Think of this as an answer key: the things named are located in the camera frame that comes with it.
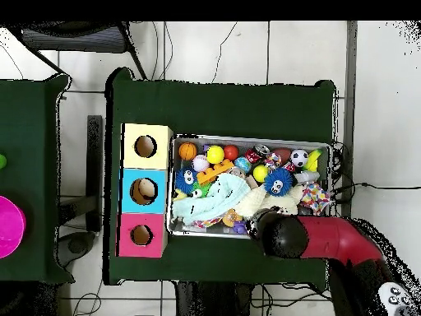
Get cream waffle cloth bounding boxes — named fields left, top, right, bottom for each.
left=234, top=184, right=305, bottom=217

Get grey crushed bottle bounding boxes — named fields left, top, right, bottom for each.
left=293, top=170, right=321, bottom=185

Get wooden box with three holes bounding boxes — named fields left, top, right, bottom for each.
left=114, top=123, right=174, bottom=259

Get shallow silver mesh bin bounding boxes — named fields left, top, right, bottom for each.
left=165, top=132, right=333, bottom=240

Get orange building block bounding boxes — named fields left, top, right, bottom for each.
left=196, top=158, right=235, bottom=187

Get yellow smiley ball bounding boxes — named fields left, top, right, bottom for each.
left=206, top=145, right=225, bottom=165

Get mint green waffle cloth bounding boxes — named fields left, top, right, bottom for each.
left=171, top=172, right=252, bottom=226

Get blue spiky toy big eyes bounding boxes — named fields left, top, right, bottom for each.
left=173, top=165, right=199, bottom=195

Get small orange basketball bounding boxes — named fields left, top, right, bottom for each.
left=178, top=142, right=198, bottom=161

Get dark green table cloth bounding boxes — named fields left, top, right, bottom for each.
left=103, top=67, right=338, bottom=286
left=0, top=73, right=75, bottom=286

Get blue spiky toy small eyes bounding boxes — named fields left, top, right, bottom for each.
left=263, top=167, right=294, bottom=198

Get small soccer ball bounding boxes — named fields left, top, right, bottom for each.
left=289, top=148, right=309, bottom=168

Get polka dot cloth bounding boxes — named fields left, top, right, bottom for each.
left=299, top=182, right=331, bottom=216

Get black flat panel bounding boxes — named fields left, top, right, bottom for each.
left=86, top=114, right=104, bottom=233

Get grey oval stand base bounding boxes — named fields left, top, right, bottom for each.
left=57, top=230, right=97, bottom=268

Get black chair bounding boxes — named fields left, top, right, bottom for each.
left=6, top=21, right=149, bottom=81

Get pink round bowl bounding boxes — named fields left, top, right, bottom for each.
left=0, top=195, right=27, bottom=259

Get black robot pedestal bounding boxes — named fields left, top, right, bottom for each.
left=174, top=281, right=256, bottom=316

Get black cable with plug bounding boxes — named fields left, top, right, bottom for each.
left=331, top=181, right=421, bottom=192

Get grey floor cable cover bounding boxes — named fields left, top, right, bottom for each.
left=340, top=21, right=359, bottom=220

